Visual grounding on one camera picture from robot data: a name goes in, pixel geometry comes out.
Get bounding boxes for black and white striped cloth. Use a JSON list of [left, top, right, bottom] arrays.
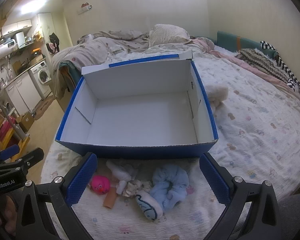
[[259, 40, 300, 96]]

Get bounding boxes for cream pillow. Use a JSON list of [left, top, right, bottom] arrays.
[[148, 24, 190, 48]]

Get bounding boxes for light blue fluffy scrunchie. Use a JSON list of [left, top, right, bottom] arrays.
[[149, 164, 190, 212]]

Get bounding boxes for pink plastic bin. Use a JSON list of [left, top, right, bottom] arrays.
[[0, 119, 17, 141]]

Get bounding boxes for white plush toy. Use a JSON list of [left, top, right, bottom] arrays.
[[106, 160, 140, 195]]

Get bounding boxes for blue cardboard box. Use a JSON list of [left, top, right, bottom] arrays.
[[55, 49, 219, 159]]

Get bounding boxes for blue white fish plush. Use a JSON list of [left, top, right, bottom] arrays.
[[135, 189, 163, 222]]

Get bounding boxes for pink blanket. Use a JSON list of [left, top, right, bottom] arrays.
[[189, 37, 300, 103]]

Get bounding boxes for beige scrunchie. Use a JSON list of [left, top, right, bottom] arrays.
[[122, 179, 153, 198]]

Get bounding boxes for beige fluffy plush toy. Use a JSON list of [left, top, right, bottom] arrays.
[[207, 84, 229, 110]]

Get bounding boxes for tall white cabinet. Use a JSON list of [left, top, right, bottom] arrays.
[[37, 12, 73, 55]]

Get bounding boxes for white wall cabinets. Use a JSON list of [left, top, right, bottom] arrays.
[[1, 19, 33, 37]]

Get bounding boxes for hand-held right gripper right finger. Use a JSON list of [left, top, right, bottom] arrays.
[[199, 152, 288, 240]]

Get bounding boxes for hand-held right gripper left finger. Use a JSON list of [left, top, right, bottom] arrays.
[[15, 152, 98, 240]]

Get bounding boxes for pink plush ball toy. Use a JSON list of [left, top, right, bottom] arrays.
[[89, 175, 111, 195]]

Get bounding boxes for white water heater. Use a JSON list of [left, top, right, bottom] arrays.
[[0, 40, 18, 62]]

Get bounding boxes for person's left hand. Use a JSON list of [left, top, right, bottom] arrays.
[[0, 196, 18, 234]]

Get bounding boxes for patterned knit blanket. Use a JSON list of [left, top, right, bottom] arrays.
[[236, 47, 298, 88]]

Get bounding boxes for white washing machine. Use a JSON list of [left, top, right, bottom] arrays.
[[29, 59, 52, 98]]

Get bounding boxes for grey trouser leg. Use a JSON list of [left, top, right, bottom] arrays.
[[272, 192, 300, 240]]

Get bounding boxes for black hanging clothing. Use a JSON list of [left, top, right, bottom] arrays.
[[48, 32, 61, 54]]

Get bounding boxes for tan cloth tube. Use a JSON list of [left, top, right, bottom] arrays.
[[103, 187, 117, 209]]

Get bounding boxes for wall hook fixture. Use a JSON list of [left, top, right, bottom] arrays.
[[77, 2, 93, 15]]

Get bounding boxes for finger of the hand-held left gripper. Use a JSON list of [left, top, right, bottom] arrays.
[[0, 143, 20, 167], [14, 147, 45, 172]]

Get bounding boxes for white base cabinet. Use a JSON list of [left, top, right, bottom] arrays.
[[4, 73, 42, 116]]

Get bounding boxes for beige printed quilt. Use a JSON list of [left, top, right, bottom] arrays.
[[50, 29, 154, 74]]

